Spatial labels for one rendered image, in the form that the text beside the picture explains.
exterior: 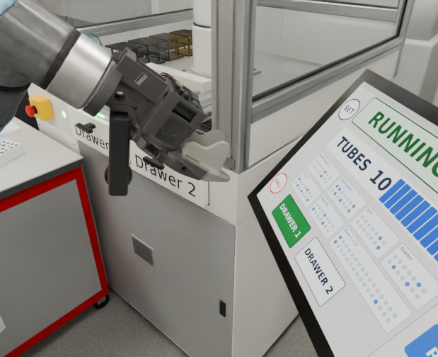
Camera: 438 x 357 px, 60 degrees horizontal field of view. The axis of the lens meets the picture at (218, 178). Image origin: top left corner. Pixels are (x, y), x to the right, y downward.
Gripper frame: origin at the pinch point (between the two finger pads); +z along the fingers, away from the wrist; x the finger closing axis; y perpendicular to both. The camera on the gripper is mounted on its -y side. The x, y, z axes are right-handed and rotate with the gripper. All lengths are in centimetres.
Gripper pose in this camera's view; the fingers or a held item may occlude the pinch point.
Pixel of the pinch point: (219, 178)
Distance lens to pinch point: 53.7
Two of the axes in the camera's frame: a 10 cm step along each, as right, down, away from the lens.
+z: 7.6, 4.7, 4.6
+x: -1.9, -5.2, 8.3
